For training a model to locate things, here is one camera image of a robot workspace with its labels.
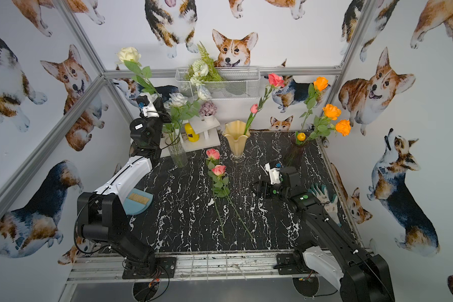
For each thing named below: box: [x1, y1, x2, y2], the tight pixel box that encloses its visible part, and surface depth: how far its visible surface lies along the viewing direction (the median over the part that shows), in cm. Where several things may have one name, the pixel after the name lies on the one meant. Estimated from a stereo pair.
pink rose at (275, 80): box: [249, 72, 286, 133], surface depth 81 cm
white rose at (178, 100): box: [168, 92, 189, 109], surface depth 82 cm
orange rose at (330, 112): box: [309, 103, 342, 140], surface depth 83 cm
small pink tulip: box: [243, 103, 259, 136], surface depth 92 cm
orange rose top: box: [299, 76, 330, 133], surface depth 87 cm
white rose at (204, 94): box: [180, 84, 213, 145], surface depth 85 cm
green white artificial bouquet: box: [184, 41, 224, 87], surface depth 82 cm
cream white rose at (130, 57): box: [115, 46, 159, 96], surface depth 66 cm
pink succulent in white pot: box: [198, 100, 218, 124], surface depth 101 cm
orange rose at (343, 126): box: [309, 119, 352, 140], surface depth 79 cm
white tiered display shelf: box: [159, 117, 221, 158], surface depth 117 cm
